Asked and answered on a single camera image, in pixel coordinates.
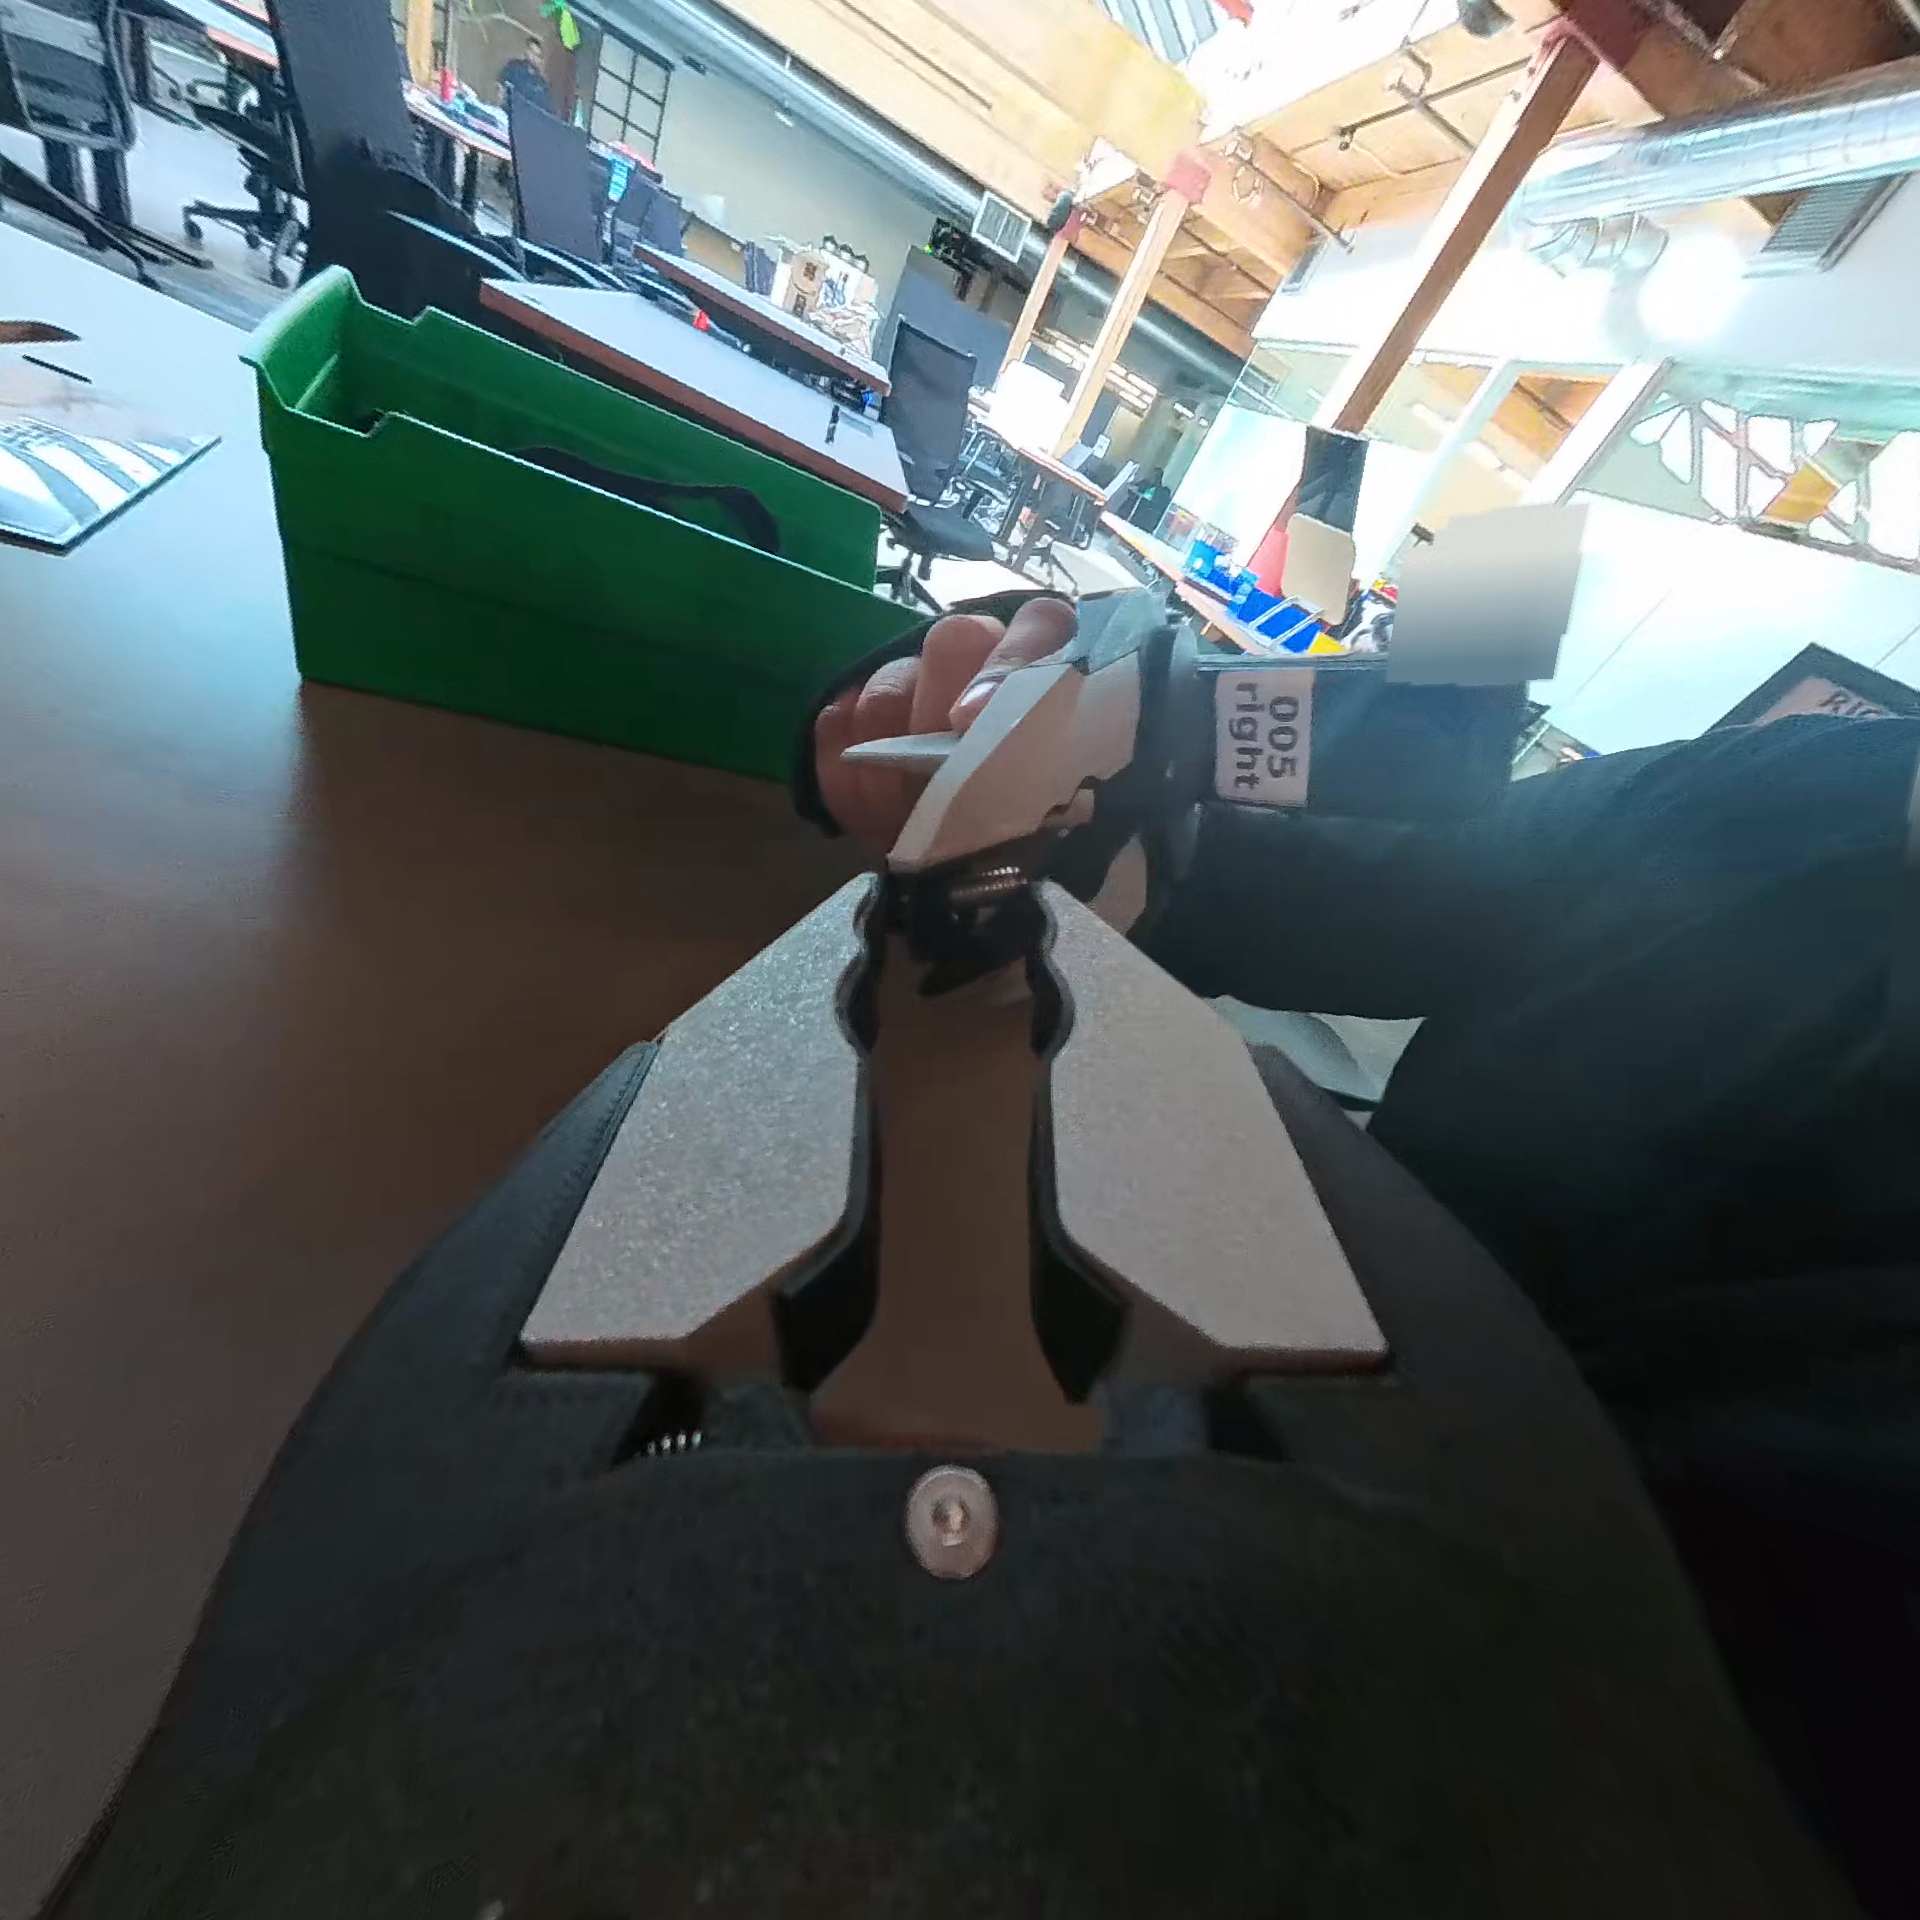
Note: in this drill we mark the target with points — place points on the wooden support post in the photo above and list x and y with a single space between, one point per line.
1471 225

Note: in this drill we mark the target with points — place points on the grey office desk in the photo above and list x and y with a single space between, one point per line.
675 360

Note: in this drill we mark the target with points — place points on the person's right hand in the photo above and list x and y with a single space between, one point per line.
962 662

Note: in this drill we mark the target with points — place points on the striped booklet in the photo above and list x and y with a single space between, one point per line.
91 465

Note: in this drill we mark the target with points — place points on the green plastic bin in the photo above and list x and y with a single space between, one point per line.
524 629

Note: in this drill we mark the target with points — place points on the black knob screw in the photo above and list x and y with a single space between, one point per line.
968 921

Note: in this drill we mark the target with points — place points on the black office chair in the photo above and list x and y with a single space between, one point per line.
67 89
359 149
932 405

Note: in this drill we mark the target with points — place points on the person's right forearm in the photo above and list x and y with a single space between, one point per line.
1576 930

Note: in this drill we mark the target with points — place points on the black white printed sign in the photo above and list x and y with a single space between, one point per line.
1829 693

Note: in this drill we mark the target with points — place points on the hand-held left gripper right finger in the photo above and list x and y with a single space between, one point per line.
1200 1201

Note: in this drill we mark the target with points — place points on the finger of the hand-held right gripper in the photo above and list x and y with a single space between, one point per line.
1119 629
1037 750

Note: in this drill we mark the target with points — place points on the silver ventilation duct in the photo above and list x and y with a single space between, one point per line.
1725 142

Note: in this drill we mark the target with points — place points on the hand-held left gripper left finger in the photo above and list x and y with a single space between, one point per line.
706 1185

